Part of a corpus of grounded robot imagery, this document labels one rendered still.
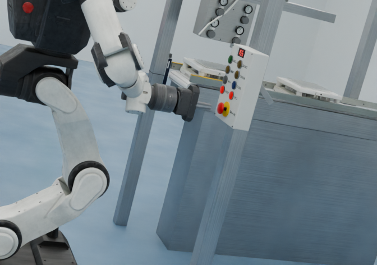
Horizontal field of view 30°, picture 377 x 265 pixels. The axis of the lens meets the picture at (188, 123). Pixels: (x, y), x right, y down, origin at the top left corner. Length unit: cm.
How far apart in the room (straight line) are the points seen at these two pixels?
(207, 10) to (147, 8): 521
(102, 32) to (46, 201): 70
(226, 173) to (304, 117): 96
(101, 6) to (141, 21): 622
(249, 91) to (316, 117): 113
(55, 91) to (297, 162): 157
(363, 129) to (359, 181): 30
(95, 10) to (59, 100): 40
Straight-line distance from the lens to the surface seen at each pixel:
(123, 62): 199
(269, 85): 355
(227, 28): 307
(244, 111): 232
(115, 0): 257
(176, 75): 326
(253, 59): 228
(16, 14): 220
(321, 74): 880
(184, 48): 842
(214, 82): 313
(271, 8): 240
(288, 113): 333
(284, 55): 894
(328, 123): 345
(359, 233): 385
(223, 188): 251
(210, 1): 302
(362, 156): 367
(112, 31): 198
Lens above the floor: 129
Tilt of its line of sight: 12 degrees down
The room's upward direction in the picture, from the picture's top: 15 degrees clockwise
